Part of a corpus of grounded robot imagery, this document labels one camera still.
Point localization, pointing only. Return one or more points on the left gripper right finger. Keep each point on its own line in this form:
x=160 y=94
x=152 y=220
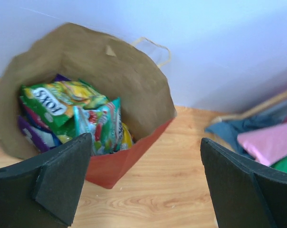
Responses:
x=244 y=193

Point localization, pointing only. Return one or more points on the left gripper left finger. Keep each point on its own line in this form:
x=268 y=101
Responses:
x=44 y=191

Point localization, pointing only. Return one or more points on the green tank top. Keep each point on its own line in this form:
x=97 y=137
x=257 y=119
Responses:
x=286 y=164

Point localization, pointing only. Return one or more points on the pink shirt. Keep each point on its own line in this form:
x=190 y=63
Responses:
x=268 y=145

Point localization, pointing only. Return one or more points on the green Fox's candy packet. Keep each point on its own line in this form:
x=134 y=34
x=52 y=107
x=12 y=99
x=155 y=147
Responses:
x=54 y=102

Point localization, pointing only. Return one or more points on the teal candy packet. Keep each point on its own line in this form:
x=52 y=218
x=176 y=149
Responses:
x=104 y=124

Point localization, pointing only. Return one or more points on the red brown paper bag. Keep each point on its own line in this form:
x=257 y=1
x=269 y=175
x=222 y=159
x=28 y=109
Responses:
x=115 y=68

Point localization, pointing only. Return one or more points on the purple snack packet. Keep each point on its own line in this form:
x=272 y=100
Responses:
x=39 y=133

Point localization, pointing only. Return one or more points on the blue grey shirt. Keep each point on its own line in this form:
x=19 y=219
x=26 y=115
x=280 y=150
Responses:
x=229 y=130

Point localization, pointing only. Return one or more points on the yellow snack packet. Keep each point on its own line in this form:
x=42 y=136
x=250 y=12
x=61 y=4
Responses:
x=127 y=140

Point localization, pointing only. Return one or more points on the wooden clothes rack frame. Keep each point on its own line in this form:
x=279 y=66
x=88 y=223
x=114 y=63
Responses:
x=253 y=111

